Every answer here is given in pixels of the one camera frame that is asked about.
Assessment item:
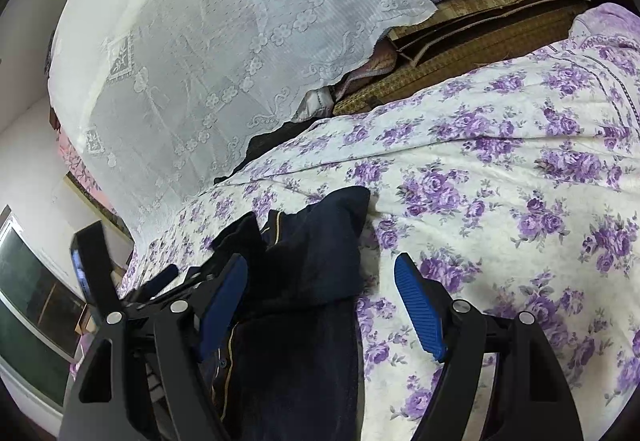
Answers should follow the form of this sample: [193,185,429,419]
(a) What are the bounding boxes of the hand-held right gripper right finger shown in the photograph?
[394,252,584,441]

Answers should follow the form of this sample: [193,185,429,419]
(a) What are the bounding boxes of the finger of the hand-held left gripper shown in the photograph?
[122,264,193,308]
[71,221,123,318]

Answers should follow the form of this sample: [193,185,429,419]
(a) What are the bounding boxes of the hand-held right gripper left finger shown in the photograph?
[60,255,249,441]

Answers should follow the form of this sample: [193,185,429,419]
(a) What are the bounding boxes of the dark navy pants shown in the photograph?
[202,186,372,441]

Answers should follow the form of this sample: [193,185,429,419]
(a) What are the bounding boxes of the window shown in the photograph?
[0,204,95,418]

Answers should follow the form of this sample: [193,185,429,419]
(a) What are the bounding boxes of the pink floral cloth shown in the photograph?
[49,106,120,218]

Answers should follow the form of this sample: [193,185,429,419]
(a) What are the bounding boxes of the purple floral blanket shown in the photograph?
[67,2,640,441]

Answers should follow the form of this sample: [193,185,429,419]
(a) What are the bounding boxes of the small white cloth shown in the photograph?
[297,88,334,123]

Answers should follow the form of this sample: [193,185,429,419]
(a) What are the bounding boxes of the large white lace cloth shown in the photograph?
[45,0,440,236]

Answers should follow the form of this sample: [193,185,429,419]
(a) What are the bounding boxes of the pink striped cloth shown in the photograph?
[334,38,402,98]

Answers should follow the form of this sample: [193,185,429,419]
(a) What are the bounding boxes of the brown woven straw mat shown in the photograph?
[331,0,594,118]

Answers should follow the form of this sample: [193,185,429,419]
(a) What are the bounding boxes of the wooden frame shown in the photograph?
[64,171,137,243]

